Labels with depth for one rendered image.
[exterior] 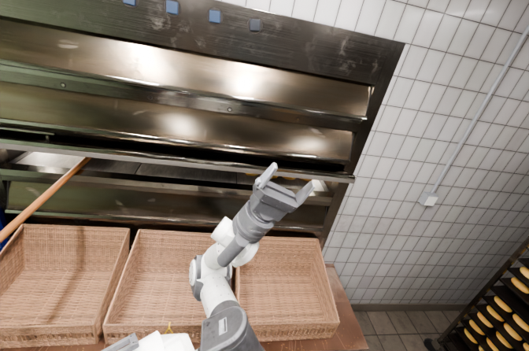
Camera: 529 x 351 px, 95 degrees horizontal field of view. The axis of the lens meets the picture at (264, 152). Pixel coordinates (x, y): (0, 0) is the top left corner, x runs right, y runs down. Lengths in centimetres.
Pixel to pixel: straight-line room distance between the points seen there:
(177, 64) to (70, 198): 97
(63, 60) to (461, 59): 185
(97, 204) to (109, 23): 95
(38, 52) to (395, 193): 200
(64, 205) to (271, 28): 143
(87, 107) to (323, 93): 113
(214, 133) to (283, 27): 59
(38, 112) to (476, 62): 213
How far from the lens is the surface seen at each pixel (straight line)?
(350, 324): 185
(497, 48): 177
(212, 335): 69
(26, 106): 154
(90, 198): 168
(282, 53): 121
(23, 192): 183
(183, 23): 120
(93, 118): 141
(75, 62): 135
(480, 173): 213
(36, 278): 197
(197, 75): 121
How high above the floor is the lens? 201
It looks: 25 degrees down
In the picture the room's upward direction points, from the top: 12 degrees clockwise
